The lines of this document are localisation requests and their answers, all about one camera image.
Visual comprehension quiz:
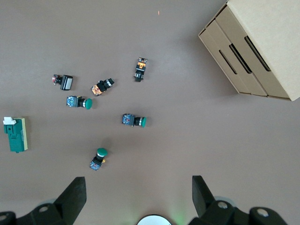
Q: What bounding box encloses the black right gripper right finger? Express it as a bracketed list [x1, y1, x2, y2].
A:
[188, 175, 289, 225]

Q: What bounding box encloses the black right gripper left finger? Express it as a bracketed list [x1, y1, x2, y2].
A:
[0, 177, 87, 225]

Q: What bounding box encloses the green load switch cream side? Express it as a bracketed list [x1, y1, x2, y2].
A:
[2, 116, 29, 153]

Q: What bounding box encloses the brown table cover mat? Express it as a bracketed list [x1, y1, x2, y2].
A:
[0, 0, 300, 225]

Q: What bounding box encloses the brown cardboard box with slots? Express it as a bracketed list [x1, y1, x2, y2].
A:
[198, 0, 300, 102]

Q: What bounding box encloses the green mushroom push button switch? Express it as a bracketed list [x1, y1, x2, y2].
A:
[121, 113, 148, 128]
[89, 147, 109, 172]
[66, 95, 93, 110]

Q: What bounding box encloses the black rectangular push button switch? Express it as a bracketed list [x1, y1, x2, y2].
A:
[52, 74, 74, 91]

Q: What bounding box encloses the black selector switch orange base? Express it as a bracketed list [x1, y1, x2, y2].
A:
[90, 78, 115, 97]

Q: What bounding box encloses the black switch with orange base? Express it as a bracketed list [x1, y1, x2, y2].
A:
[133, 56, 150, 83]

